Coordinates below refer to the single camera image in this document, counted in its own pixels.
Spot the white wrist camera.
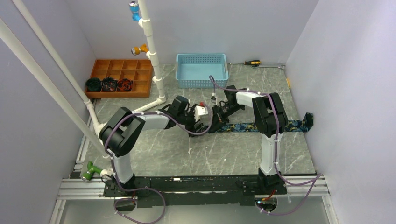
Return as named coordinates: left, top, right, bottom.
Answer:
left=194, top=101, right=209, bottom=122
left=211, top=96, right=219, bottom=105

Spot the light blue plastic basket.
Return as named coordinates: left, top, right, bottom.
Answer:
left=175, top=53, right=229, bottom=88

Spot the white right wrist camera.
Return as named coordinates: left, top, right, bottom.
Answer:
left=211, top=96, right=219, bottom=105

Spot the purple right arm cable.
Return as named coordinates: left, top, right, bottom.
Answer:
left=209, top=76, right=323, bottom=216

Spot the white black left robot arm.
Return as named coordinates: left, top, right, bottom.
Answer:
left=99, top=96, right=207, bottom=196

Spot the orange wooden compartment tray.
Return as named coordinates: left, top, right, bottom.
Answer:
left=85, top=59, right=153, bottom=99

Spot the rolled dark green tie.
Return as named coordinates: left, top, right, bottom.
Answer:
left=85, top=77, right=102, bottom=92

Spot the aluminium rail frame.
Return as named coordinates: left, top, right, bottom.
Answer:
left=49, top=120, right=339, bottom=224

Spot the blue valve nozzle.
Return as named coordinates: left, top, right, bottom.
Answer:
left=129, top=1, right=141, bottom=21

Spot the green valve nozzle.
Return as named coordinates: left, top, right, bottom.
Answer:
left=81, top=161, right=103, bottom=181

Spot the silver spanner at wall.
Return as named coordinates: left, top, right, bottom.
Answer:
left=252, top=64, right=286, bottom=70

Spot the yellow black screwdriver at wall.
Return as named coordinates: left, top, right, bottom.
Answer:
left=243, top=60, right=261, bottom=67

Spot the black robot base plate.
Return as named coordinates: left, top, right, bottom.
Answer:
left=103, top=175, right=287, bottom=208

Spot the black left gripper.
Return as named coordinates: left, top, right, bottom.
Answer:
left=177, top=105, right=204, bottom=137

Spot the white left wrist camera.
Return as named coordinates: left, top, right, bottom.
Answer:
left=194, top=101, right=209, bottom=122

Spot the white diagonal PVC pipe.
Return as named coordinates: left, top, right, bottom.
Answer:
left=0, top=0, right=109, bottom=158

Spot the dark blue patterned tie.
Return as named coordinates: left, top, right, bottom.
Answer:
left=213, top=112, right=314, bottom=133

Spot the white vertical PVC pipe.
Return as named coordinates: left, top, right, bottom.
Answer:
left=138, top=0, right=166, bottom=107

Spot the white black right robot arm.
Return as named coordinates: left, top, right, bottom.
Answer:
left=210, top=85, right=288, bottom=194

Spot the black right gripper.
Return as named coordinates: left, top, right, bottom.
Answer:
left=210, top=103, right=244, bottom=132

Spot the orange valve nozzle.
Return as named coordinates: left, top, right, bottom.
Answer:
left=131, top=43, right=149, bottom=56

